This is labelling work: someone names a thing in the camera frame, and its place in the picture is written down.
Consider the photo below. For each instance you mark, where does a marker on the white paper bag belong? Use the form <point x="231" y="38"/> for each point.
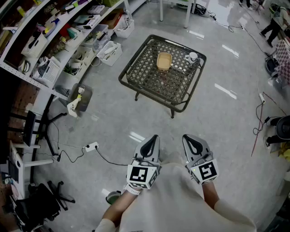
<point x="73" y="108"/>

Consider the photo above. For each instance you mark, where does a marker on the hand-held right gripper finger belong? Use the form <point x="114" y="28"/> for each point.
<point x="187" y="151"/>
<point x="202" y="147"/>

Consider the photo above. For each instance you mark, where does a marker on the white perforated basket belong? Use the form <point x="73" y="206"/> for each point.
<point x="51" y="71"/>

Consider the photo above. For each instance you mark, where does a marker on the person's left shoe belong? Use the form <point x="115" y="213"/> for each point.
<point x="112" y="198"/>

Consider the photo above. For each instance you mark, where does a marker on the black monitor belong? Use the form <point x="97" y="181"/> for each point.
<point x="29" y="128"/>

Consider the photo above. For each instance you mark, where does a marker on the person's cream shirt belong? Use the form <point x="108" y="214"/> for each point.
<point x="172" y="204"/>

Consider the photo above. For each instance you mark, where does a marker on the black office chair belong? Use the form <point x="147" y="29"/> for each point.
<point x="38" y="206"/>

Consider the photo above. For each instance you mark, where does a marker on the white cup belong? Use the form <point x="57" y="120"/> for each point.
<point x="193" y="56"/>

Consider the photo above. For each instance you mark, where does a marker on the white open storage bin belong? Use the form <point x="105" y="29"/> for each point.
<point x="85" y="55"/>

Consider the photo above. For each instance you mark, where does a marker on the yellow white bottle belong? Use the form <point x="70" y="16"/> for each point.
<point x="80" y="93"/>

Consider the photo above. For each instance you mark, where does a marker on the white desk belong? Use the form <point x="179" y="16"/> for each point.
<point x="20" y="165"/>

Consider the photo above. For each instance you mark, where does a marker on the white square table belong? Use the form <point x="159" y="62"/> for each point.
<point x="188" y="13"/>

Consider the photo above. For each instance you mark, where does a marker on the clear plastic box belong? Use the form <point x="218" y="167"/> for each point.
<point x="99" y="37"/>

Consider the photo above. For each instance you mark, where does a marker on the checkered cloth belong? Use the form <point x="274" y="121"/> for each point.
<point x="283" y="59"/>

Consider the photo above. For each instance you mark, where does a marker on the grey metal trash bin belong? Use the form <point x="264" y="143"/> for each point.
<point x="85" y="99"/>

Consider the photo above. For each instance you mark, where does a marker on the white shelving unit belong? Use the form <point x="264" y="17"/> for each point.
<point x="25" y="27"/>

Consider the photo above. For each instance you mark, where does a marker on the white floor bin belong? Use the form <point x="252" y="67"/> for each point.
<point x="124" y="30"/>

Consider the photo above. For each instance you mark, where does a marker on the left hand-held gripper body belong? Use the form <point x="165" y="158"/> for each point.
<point x="141" y="174"/>

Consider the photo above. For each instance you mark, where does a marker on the brown cardboard box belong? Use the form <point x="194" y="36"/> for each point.
<point x="113" y="19"/>

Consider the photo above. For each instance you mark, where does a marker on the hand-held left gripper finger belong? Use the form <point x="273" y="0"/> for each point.
<point x="138" y="149"/>
<point x="156" y="151"/>

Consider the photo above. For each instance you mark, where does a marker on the grey ribbed mat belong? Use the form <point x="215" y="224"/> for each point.
<point x="63" y="91"/>

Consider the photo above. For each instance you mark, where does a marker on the red thin rod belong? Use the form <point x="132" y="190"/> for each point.
<point x="257" y="129"/>

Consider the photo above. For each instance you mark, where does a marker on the white wristband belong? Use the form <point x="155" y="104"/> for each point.
<point x="132" y="189"/>

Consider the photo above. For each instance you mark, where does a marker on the beige square bowl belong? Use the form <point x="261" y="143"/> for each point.
<point x="164" y="61"/>

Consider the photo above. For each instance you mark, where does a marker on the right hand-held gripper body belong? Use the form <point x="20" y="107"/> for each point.
<point x="207" y="171"/>

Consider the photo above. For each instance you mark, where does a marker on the black desk frame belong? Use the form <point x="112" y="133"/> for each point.
<point x="46" y="127"/>

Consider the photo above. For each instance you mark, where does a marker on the white slotted storage bin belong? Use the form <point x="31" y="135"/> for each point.
<point x="34" y="46"/>

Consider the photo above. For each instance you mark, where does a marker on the person's right forearm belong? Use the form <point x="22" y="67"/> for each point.
<point x="209" y="194"/>

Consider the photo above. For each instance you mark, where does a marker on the person's left forearm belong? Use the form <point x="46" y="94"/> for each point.
<point x="117" y="208"/>

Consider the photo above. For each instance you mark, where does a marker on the black metal lattice table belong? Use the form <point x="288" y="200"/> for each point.
<point x="147" y="74"/>

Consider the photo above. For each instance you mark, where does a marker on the small white power strip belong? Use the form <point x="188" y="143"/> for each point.
<point x="262" y="98"/>

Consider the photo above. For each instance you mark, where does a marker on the white low storage bin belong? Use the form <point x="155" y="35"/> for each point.
<point x="75" y="68"/>

